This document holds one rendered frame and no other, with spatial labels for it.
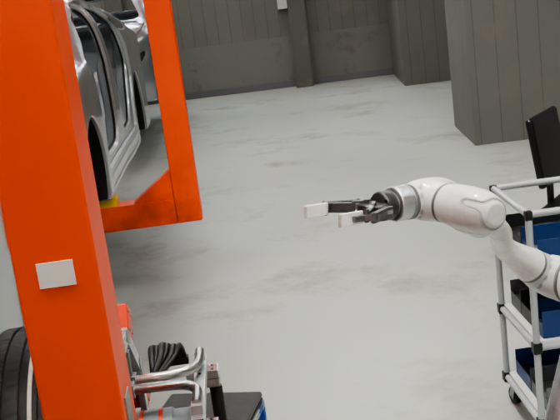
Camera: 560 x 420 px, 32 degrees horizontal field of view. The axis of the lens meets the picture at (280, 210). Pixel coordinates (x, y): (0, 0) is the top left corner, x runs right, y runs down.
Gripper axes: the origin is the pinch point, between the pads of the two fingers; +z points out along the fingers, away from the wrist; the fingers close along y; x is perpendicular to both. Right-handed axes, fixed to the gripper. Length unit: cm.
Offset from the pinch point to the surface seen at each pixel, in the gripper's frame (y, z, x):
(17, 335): 50, 60, -30
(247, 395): 135, -60, -103
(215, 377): 39, 10, -50
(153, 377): 36, 30, -44
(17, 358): 40, 63, -32
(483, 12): 523, -593, 45
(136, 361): 53, 26, -45
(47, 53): -9, 69, 41
